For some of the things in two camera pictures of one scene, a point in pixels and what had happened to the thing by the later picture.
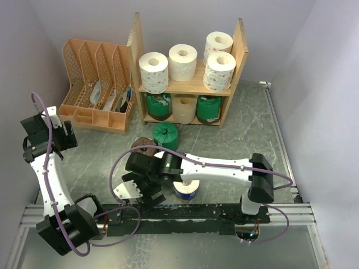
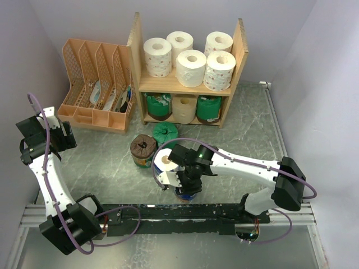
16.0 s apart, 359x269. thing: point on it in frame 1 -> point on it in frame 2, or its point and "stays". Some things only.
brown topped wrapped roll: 142,141 stays
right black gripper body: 148,185 -> 190,181
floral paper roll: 155,72 -> 157,52
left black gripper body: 65,142 stays
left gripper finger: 67,127 stays
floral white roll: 219,71 stays
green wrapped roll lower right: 208,109 stays
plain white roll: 182,59 -> 180,41
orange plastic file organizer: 100,77 stays
